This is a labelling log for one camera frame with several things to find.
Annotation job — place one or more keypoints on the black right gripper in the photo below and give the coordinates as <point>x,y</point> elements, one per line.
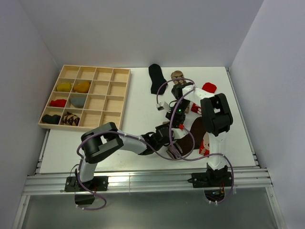
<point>178,120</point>

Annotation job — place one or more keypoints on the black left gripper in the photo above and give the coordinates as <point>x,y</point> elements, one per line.
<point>161,126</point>

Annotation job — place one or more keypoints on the dark brown striped sock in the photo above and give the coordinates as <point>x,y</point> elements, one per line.
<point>185,145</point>

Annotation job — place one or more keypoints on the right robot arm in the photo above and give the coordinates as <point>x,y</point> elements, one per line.
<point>216,119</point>

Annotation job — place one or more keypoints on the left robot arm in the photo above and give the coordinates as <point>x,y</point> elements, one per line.
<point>101,142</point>

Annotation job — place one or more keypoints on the red reindeer sock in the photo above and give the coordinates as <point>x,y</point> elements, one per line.
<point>204,148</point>
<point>208,87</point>

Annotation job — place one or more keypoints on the brown argyle sock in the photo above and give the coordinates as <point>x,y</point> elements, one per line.
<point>178,79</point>

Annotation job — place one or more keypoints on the wooden compartment tray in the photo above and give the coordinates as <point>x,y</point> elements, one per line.
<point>105,100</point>

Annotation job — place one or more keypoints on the rolled grey sock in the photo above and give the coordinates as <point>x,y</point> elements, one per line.
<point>78,102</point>

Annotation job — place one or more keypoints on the rolled orange sock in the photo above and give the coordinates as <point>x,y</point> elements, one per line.
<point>82,87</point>

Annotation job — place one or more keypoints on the rolled argyle sock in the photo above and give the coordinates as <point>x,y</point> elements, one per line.
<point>70,119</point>

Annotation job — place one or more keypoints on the rolled red sock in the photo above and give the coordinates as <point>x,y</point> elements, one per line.
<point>58,103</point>

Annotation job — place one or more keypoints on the rolled yellow sock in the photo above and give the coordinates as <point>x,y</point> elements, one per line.
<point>64,87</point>

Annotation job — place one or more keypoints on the rolled black sock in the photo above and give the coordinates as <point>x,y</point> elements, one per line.
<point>51,119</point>

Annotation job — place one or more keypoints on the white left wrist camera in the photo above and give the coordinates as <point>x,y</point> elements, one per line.
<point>179,132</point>

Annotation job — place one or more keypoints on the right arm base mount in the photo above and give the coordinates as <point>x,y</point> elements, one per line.
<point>217,185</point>

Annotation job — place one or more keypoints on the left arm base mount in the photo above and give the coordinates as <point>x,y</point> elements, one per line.
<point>97,184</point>

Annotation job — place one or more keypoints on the aluminium frame rail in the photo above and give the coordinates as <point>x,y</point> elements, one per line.
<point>144,181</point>

